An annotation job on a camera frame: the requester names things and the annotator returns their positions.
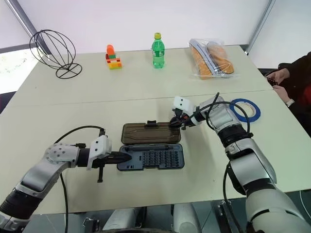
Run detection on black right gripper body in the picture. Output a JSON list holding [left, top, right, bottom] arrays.
[[173, 110, 196, 131]]

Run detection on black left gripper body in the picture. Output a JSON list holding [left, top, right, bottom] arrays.
[[92, 153, 115, 183]]

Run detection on dark screwdriver bit case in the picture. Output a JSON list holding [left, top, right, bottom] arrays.
[[116, 119, 186, 172]]

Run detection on dark pen-shaped screwdriver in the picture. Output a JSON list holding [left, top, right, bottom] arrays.
[[124, 144, 174, 152]]

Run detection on person's left hand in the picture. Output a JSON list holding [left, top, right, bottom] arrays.
[[273, 85, 294, 103]]

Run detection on person's right hand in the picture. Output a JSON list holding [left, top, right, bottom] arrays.
[[266, 70, 289, 85]]

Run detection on silver rounded robot leg shell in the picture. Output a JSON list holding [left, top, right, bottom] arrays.
[[103, 208, 147, 232], [173, 203, 203, 233]]

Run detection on orange shoe insole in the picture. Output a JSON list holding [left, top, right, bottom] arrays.
[[207, 43, 235, 75], [190, 46, 215, 80]]

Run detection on clear plastic bag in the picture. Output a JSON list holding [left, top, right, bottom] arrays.
[[188, 37, 242, 81]]

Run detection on green plastic soda bottle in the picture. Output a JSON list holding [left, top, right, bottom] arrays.
[[151, 32, 166, 69]]

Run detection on blue masking tape roll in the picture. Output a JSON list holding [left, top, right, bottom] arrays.
[[229, 98, 261, 123]]

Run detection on colourful toy block figure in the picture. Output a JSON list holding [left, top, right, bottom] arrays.
[[105, 44, 123, 71]]

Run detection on person in dark clothing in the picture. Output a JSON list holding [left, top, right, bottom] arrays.
[[276, 50, 311, 137]]

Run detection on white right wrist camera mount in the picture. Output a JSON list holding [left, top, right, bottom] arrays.
[[171, 96, 196, 117]]

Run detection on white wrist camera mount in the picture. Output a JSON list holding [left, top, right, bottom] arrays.
[[86, 135, 113, 171], [171, 96, 196, 117]]

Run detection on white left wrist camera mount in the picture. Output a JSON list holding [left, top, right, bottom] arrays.
[[86, 135, 113, 171]]

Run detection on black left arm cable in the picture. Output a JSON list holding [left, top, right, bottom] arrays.
[[52, 125, 108, 233]]

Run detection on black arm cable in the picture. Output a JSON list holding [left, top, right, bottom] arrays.
[[188, 91, 254, 233], [52, 125, 108, 233]]

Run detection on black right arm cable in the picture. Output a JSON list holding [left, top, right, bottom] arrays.
[[188, 91, 254, 233]]

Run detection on black wire globe basket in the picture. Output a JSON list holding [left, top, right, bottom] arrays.
[[29, 29, 83, 79]]

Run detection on black diagonal frame post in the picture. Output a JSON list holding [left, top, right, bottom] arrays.
[[245, 0, 280, 56], [4, 0, 47, 58]]

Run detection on black horizontal frame rail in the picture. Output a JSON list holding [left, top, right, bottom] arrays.
[[0, 44, 37, 54]]

